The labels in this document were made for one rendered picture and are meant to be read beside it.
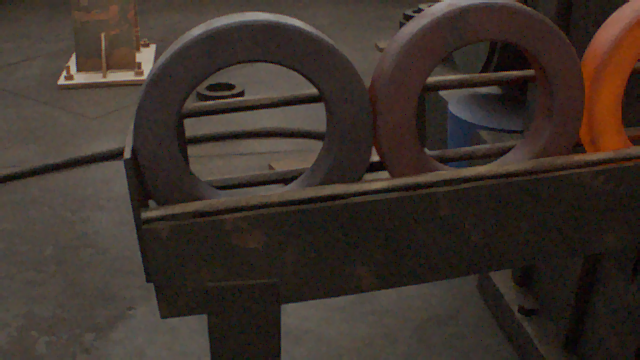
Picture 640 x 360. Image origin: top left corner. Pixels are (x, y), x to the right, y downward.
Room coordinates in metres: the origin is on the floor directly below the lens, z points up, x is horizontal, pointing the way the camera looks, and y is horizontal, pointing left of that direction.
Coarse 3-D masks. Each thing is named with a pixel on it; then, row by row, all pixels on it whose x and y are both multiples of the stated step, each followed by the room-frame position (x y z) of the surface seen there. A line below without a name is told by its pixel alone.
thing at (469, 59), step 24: (528, 0) 1.82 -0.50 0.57; (480, 48) 1.85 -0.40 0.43; (504, 48) 1.78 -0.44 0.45; (432, 72) 2.21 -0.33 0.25; (456, 72) 2.23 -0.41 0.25; (480, 72) 1.85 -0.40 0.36; (432, 96) 2.06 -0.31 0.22; (456, 96) 1.98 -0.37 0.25; (432, 120) 2.05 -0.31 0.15; (432, 144) 2.03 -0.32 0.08; (480, 144) 1.68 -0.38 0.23
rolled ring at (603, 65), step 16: (624, 16) 0.59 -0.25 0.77; (608, 32) 0.59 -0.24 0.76; (624, 32) 0.58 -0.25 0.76; (592, 48) 0.60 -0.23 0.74; (608, 48) 0.58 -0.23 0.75; (624, 48) 0.58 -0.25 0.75; (592, 64) 0.59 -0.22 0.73; (608, 64) 0.58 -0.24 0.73; (624, 64) 0.58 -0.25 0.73; (592, 80) 0.58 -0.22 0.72; (608, 80) 0.58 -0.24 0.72; (624, 80) 0.58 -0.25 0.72; (592, 96) 0.57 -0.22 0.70; (608, 96) 0.58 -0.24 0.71; (592, 112) 0.57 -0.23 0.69; (608, 112) 0.58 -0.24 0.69; (592, 128) 0.57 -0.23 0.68; (608, 128) 0.58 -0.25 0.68; (592, 144) 0.58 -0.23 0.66; (608, 144) 0.58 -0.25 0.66; (624, 144) 0.58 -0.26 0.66
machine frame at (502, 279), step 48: (576, 0) 1.24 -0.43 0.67; (624, 0) 1.05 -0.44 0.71; (576, 48) 1.21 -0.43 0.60; (528, 96) 1.39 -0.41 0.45; (480, 288) 1.36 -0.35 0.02; (528, 288) 1.27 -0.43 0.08; (576, 288) 1.04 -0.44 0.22; (624, 288) 0.95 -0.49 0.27; (528, 336) 1.11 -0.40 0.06; (576, 336) 1.04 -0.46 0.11; (624, 336) 0.88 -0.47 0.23
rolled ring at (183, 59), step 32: (192, 32) 0.54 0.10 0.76; (224, 32) 0.52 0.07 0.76; (256, 32) 0.53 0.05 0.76; (288, 32) 0.53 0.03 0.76; (320, 32) 0.56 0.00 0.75; (160, 64) 0.52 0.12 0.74; (192, 64) 0.52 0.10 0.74; (224, 64) 0.52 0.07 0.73; (288, 64) 0.53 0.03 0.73; (320, 64) 0.54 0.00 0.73; (352, 64) 0.54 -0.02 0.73; (160, 96) 0.52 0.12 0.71; (352, 96) 0.54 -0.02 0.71; (160, 128) 0.52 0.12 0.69; (352, 128) 0.54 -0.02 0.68; (160, 160) 0.51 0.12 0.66; (320, 160) 0.55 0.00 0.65; (352, 160) 0.54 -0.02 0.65; (160, 192) 0.51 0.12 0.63; (192, 192) 0.52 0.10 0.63
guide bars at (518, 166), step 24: (480, 168) 0.54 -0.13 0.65; (504, 168) 0.55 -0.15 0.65; (528, 168) 0.55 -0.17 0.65; (552, 168) 0.55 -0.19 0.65; (288, 192) 0.52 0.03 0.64; (312, 192) 0.52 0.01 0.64; (336, 192) 0.52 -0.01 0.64; (360, 192) 0.52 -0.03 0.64; (384, 192) 0.53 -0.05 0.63; (144, 216) 0.49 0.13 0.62; (168, 216) 0.49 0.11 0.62; (192, 216) 0.50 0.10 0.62
